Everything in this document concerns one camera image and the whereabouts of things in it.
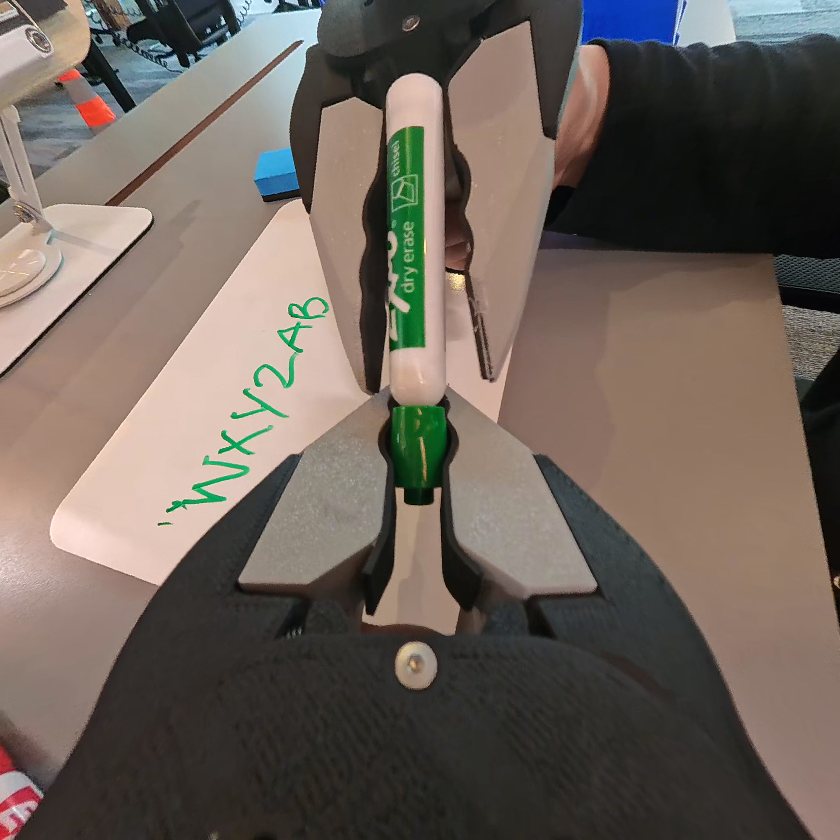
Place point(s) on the person's right hand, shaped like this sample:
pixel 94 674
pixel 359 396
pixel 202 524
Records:
pixel 584 111

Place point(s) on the blue whiteboard eraser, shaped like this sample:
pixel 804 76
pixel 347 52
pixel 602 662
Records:
pixel 275 170

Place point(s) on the green marker cap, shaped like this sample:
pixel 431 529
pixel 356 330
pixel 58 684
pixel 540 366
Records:
pixel 418 453

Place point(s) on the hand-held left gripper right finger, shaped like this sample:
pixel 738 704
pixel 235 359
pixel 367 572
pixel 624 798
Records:
pixel 512 518

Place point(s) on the green dry erase marker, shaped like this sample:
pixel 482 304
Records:
pixel 413 105

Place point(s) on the red dry erase marker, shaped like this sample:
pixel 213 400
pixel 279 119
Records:
pixel 16 800

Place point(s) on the black swivel chair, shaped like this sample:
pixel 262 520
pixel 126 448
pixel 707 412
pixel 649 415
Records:
pixel 810 275

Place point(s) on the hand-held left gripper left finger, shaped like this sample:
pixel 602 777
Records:
pixel 315 518

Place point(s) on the blue plastic bin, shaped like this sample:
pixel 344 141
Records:
pixel 630 19

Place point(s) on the orange traffic cone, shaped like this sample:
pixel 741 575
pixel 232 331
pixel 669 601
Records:
pixel 88 105

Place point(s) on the white whiteboard sheet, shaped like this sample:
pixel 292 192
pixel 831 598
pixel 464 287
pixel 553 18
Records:
pixel 197 394

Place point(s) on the white metal stand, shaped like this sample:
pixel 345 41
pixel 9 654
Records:
pixel 98 229

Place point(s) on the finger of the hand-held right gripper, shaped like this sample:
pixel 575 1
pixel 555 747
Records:
pixel 341 216
pixel 512 164

